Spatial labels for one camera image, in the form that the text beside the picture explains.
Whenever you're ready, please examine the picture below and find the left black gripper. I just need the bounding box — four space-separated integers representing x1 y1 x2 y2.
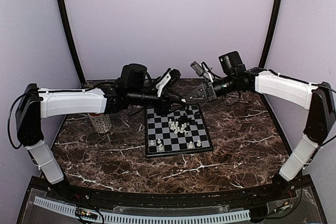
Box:
129 88 187 116

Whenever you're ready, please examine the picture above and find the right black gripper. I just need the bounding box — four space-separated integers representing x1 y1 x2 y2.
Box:
186 73 237 102

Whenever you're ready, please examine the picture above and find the black grey chessboard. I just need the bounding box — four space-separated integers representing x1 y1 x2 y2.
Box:
144 104 214 157

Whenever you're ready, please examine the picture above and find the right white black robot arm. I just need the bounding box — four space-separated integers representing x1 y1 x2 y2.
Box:
187 51 335 200

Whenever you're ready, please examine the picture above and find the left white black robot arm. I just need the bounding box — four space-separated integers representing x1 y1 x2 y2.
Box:
9 63 186 201

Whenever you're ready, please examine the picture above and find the white patterned mug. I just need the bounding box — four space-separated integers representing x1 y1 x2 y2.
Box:
88 113 112 134

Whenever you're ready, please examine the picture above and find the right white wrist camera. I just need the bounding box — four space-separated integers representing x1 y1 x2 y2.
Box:
190 61 214 82

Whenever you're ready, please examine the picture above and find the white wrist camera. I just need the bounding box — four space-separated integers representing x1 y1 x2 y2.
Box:
190 61 214 82
155 68 181 97

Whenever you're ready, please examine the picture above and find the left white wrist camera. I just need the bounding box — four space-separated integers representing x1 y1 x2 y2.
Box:
155 68 181 97

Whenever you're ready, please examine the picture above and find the right black frame post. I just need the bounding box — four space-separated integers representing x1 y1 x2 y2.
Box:
258 0 281 68

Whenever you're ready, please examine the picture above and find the black frame post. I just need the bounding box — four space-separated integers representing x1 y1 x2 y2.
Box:
57 0 86 84
258 0 281 68

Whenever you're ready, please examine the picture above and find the black front rail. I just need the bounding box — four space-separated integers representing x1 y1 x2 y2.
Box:
26 176 313 209

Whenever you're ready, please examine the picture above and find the white slotted cable duct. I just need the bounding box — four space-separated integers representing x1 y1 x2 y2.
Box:
33 196 250 223

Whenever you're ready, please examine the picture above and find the left black frame post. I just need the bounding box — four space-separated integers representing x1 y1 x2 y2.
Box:
57 0 86 84

